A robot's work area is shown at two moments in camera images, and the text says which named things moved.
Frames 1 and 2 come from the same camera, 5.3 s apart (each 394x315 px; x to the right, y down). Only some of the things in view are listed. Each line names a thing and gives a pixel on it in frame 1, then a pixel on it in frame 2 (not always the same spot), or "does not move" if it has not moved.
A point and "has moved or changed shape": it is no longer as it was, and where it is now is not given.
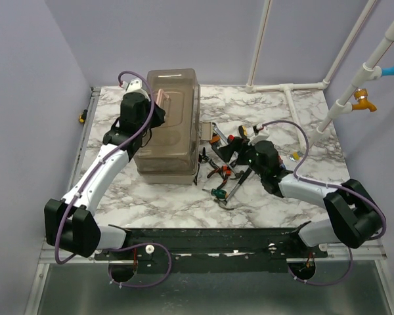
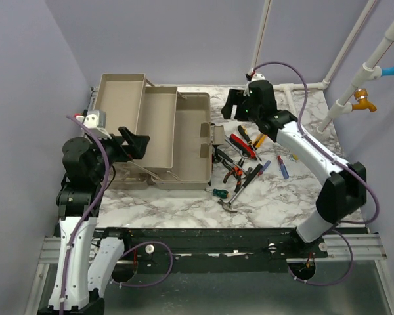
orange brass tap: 360,94 does not move
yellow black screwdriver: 242,130 does not move
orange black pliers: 225,171 to 238,171
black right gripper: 226,152 to 233,98
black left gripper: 160,115 to 137,142
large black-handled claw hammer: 222,203 has moved or changed shape
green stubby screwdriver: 217,192 does not move
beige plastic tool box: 169,154 has moved or changed shape
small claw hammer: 237,174 has moved or changed shape
